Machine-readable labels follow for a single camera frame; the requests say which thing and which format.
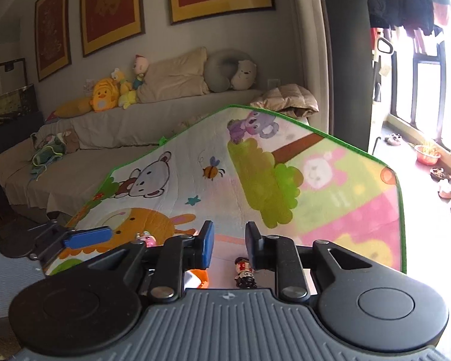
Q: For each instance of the cartoon animal printed play mat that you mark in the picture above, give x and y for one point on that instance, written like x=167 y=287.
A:
x=248 y=173

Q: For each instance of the pair of small slippers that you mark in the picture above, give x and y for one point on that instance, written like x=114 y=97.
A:
x=393 y=139

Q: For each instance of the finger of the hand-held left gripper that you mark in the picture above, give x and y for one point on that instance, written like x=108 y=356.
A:
x=87 y=236

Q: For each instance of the beige curtain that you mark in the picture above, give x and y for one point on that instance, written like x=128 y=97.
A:
x=310 y=45

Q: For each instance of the dark window frame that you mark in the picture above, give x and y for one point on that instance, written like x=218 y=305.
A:
x=407 y=82

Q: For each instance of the orange chick plush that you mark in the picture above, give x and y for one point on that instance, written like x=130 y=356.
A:
x=103 y=96

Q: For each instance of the black cabinet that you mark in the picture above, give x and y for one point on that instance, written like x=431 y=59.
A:
x=7 y=139

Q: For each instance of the orange plastic toy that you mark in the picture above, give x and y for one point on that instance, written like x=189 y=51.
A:
x=200 y=279

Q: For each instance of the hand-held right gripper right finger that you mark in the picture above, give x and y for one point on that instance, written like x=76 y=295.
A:
x=252 y=241

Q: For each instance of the small red black toy figure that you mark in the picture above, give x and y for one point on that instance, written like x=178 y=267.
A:
x=244 y=270

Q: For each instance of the yellow cushion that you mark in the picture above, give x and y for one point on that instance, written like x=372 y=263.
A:
x=73 y=108

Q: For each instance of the red bowl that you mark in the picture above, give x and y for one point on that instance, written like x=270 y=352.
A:
x=427 y=155

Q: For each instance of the yellow duck plush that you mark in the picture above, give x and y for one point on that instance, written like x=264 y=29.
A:
x=126 y=96

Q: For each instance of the small pink toy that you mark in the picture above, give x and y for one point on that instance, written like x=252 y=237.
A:
x=147 y=239

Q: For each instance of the grey neck pillow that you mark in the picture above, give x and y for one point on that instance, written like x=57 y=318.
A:
x=216 y=71

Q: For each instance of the dark shallow bowl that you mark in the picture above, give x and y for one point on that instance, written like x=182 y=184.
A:
x=440 y=173

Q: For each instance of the green knitted cloth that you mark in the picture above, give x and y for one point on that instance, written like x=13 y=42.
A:
x=47 y=154

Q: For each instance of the grey plastic storage box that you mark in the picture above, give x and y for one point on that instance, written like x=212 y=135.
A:
x=7 y=282

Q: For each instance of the red framed calligraphy picture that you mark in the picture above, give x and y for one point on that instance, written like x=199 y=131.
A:
x=111 y=7

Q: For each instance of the red hat doll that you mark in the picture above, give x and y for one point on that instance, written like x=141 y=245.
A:
x=139 y=69

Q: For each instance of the glass fish tank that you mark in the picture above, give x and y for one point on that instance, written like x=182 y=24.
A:
x=11 y=107

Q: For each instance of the narrow red framed picture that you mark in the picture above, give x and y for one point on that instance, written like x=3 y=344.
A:
x=52 y=26

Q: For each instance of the beige covered sofa bed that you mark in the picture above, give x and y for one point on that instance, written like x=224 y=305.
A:
x=135 y=128

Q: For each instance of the white stick vacuum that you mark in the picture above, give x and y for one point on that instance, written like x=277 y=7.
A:
x=379 y=67

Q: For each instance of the large beige pillow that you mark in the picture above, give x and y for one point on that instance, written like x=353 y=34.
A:
x=173 y=75

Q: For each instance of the quilted beige blanket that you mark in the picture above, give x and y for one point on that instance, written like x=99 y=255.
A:
x=285 y=99

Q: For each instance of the pink cup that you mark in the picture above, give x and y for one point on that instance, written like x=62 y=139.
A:
x=445 y=188

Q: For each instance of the white bear plush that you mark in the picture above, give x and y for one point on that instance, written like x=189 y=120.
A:
x=243 y=75

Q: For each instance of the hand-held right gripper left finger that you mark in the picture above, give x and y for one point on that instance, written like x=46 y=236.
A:
x=207 y=241

